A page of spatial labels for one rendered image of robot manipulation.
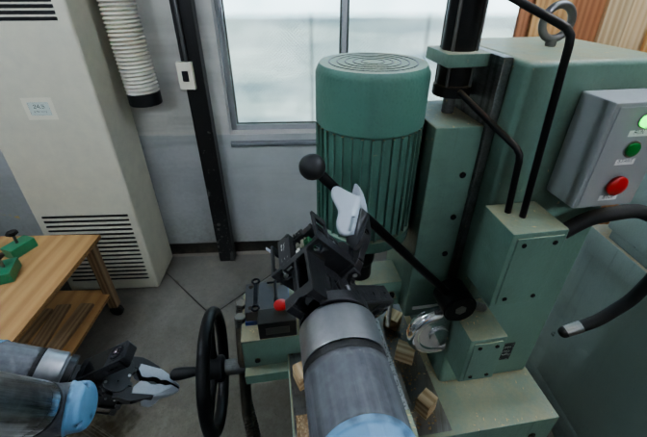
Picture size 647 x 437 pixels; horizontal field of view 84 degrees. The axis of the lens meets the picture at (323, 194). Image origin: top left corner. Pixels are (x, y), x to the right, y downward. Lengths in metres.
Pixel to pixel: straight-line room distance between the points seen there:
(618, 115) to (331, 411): 0.49
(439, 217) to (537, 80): 0.26
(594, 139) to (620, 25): 1.75
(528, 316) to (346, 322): 0.62
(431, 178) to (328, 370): 0.39
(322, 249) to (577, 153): 0.40
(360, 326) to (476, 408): 0.68
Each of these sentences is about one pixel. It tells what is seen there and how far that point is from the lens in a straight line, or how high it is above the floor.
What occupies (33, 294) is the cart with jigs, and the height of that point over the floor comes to 0.53.
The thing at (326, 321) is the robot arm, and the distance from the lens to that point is 0.33.
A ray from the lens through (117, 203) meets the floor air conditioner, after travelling 2.14.
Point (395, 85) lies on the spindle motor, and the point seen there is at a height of 1.49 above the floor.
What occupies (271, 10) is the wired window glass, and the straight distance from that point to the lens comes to 2.00.
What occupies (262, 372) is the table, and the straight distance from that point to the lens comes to 0.89.
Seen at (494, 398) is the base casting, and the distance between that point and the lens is 1.01.
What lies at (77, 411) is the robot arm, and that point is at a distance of 0.74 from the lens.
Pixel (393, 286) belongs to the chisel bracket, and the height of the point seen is 1.06.
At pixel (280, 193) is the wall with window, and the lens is 2.24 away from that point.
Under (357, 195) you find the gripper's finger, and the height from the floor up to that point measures 1.37.
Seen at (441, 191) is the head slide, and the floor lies 1.31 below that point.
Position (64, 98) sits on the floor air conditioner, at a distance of 1.99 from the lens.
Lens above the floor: 1.61
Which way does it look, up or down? 31 degrees down
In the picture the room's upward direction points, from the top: straight up
